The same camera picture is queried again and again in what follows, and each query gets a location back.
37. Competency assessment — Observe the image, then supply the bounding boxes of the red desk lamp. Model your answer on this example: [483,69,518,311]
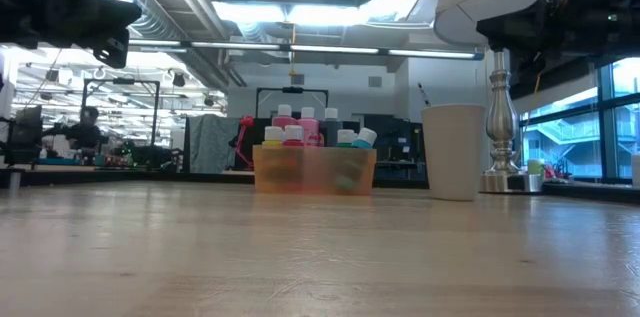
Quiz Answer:
[233,115,256,172]

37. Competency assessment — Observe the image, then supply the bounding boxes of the long ceiling light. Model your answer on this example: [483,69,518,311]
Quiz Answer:
[127,39,485,61]

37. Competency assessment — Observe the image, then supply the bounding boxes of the grey fabric partition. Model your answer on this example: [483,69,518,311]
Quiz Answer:
[185,115,241,174]

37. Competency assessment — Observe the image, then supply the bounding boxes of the small blue paint bottle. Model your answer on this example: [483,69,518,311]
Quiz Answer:
[351,127,379,150]

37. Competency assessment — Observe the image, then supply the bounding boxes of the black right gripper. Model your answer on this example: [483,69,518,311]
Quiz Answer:
[476,0,640,81]

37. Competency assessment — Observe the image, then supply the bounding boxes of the black shelving unit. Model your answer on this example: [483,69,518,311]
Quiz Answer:
[363,114,427,182]

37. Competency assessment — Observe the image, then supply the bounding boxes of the small green paint bottle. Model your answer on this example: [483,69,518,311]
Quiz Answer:
[334,129,357,191]

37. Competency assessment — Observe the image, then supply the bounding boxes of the large coral paint bottle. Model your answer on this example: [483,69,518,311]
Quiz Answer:
[272,104,299,129]

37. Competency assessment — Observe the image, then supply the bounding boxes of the person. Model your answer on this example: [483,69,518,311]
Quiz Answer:
[47,105,109,161]

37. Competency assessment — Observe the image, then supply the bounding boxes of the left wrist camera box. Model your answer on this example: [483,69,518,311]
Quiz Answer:
[92,28,131,70]

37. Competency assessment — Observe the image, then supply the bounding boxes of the small lime paint bottle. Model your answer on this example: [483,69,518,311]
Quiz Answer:
[262,125,285,148]

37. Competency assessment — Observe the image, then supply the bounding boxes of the black monitor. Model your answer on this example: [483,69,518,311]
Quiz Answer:
[13,105,44,157]

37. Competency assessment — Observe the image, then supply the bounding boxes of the large grey paint bottle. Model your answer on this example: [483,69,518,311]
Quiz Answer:
[322,107,342,147]

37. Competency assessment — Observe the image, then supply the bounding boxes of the beige plastic cup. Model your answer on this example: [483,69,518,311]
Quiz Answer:
[420,103,487,202]

